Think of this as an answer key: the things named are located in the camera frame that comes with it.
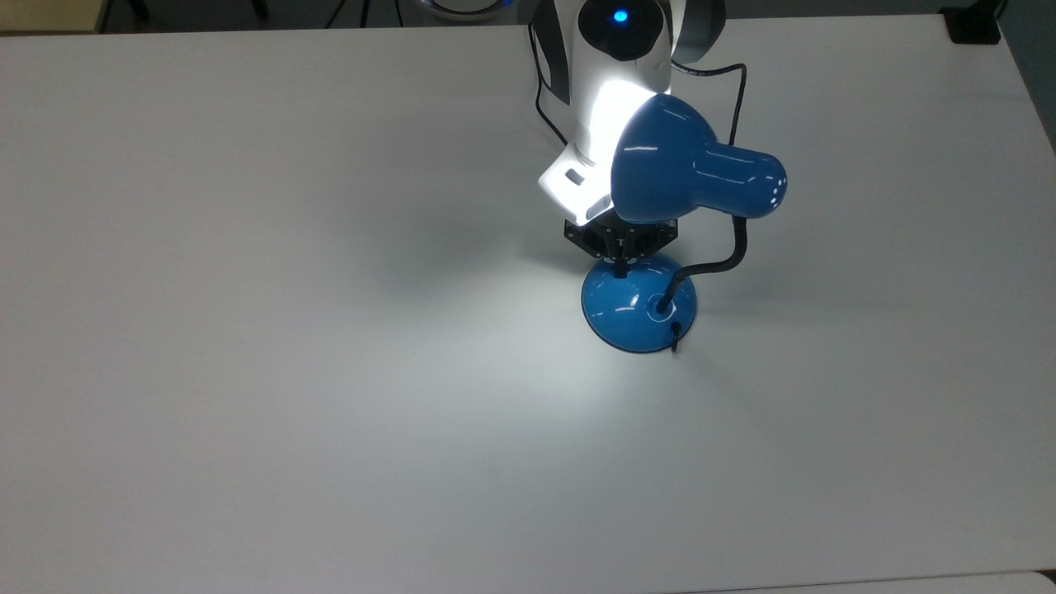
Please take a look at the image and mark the black lamp power cord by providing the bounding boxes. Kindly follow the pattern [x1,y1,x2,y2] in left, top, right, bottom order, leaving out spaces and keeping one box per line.
[527,23,572,143]

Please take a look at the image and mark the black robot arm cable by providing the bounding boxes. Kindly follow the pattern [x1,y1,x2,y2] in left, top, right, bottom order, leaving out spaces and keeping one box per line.
[670,59,749,146]

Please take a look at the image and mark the blue gooseneck desk lamp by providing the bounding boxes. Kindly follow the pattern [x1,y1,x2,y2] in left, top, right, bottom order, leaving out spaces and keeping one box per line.
[581,93,788,355]

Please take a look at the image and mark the beige cabinet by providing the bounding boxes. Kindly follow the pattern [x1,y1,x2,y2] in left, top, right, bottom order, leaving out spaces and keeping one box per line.
[0,0,111,35]

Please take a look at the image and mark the black table clamp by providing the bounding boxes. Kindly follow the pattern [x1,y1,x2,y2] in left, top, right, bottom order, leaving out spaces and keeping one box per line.
[940,4,1003,45]

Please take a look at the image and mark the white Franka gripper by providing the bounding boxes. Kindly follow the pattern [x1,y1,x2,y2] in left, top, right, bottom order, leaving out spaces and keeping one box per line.
[538,142,680,278]

